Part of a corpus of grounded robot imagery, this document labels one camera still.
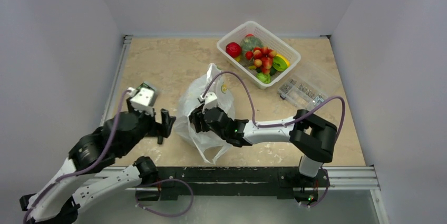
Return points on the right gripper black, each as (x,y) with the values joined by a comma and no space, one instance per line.
(198,121)

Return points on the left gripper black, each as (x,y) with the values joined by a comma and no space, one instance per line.
(165,126)

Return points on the white plastic bag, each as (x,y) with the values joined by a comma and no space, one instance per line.
(203,94)

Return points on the bright red fake apple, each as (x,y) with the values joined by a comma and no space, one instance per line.
(233,49)

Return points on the red fake fruit bunch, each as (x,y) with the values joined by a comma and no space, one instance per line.
(261,59)

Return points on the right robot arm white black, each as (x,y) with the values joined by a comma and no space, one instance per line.
(314,136)

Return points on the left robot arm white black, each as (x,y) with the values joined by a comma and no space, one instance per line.
(62,199)

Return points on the light green fake fruit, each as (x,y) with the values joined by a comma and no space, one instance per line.
(264,78)

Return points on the green fake pumpkin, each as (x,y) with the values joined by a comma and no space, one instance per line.
(249,43)

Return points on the green yellow fake fruit half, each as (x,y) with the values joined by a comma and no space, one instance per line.
(280,63)

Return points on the green label screwdriver box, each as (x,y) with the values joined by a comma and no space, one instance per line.
(149,86)

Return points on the clear plastic screw box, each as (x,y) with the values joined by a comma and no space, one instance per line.
(308,87)

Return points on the white plastic basket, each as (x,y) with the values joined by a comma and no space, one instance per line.
(269,40)

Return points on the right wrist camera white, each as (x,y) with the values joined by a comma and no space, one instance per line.
(208,101)

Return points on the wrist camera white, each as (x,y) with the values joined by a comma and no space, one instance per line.
(141,100)
(208,101)

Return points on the black T-handle tool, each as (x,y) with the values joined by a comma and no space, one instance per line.
(160,140)

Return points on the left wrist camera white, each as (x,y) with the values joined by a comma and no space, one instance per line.
(141,100)

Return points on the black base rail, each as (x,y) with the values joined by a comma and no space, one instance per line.
(278,182)

